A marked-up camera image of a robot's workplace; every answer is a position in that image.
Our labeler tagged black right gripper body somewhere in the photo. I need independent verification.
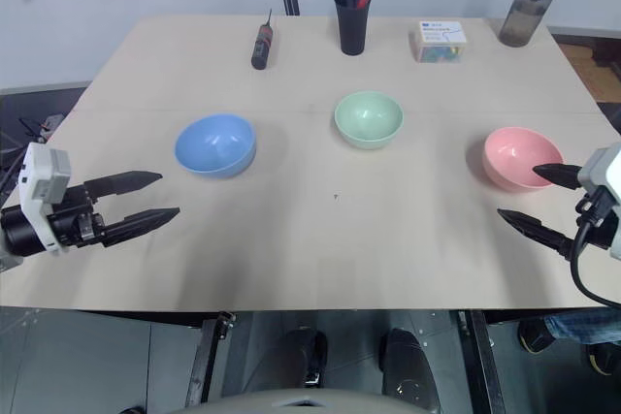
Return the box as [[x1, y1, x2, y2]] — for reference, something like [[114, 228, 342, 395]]
[[573, 185, 621, 251]]

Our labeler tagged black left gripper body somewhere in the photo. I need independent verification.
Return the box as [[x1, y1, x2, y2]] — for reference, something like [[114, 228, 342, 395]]
[[47, 182, 108, 248]]

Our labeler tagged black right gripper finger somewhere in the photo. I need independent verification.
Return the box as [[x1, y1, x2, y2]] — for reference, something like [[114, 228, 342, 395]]
[[532, 163, 583, 191], [496, 207, 577, 261]]

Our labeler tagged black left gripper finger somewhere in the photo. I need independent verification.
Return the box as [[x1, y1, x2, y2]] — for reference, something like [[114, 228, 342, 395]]
[[83, 171, 164, 200], [101, 207, 181, 247]]

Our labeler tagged pink bowl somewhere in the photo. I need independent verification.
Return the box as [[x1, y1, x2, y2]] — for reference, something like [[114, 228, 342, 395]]
[[481, 126, 566, 193]]

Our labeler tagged blue bowl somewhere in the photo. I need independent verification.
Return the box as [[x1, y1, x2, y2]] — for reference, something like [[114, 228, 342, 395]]
[[174, 113, 258, 180]]

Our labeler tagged red and black floor clutter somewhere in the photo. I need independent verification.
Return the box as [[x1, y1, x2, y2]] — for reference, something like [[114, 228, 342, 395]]
[[17, 111, 65, 144]]

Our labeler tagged person's blue jeans leg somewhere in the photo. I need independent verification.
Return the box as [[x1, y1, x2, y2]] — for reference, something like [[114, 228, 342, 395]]
[[541, 305, 621, 346]]

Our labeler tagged black and yellow shoe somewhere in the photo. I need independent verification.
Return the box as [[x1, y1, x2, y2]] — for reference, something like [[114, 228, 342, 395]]
[[517, 318, 555, 356], [585, 342, 621, 377]]

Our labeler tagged black table leg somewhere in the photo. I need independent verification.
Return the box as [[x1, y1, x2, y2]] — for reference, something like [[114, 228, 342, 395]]
[[454, 308, 507, 414], [184, 310, 238, 409]]

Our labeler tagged clear box with white label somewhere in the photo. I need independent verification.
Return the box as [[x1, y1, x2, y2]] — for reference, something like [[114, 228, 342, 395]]
[[412, 19, 470, 66]]

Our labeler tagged black and red screwdriver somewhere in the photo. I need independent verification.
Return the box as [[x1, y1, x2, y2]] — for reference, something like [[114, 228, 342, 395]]
[[249, 7, 277, 72]]

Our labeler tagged green bowl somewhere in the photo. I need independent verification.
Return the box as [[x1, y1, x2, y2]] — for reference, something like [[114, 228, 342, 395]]
[[333, 90, 405, 150]]

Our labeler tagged grey robot torso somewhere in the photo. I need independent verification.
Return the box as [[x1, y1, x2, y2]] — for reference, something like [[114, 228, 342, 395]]
[[181, 386, 392, 414]]

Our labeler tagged black pen cup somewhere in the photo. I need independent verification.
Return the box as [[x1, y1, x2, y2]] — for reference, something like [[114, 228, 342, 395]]
[[333, 0, 373, 56]]

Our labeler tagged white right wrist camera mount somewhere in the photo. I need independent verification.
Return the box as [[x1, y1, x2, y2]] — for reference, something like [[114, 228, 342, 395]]
[[579, 142, 621, 261]]

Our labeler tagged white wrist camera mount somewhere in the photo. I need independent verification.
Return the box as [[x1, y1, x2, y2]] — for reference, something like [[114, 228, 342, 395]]
[[17, 142, 72, 254], [579, 142, 621, 261]]

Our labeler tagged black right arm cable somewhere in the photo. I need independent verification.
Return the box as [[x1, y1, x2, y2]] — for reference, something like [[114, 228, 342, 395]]
[[569, 189, 621, 309]]

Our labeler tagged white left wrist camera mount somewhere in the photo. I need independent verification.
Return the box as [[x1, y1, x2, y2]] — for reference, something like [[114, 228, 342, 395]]
[[17, 142, 72, 254]]

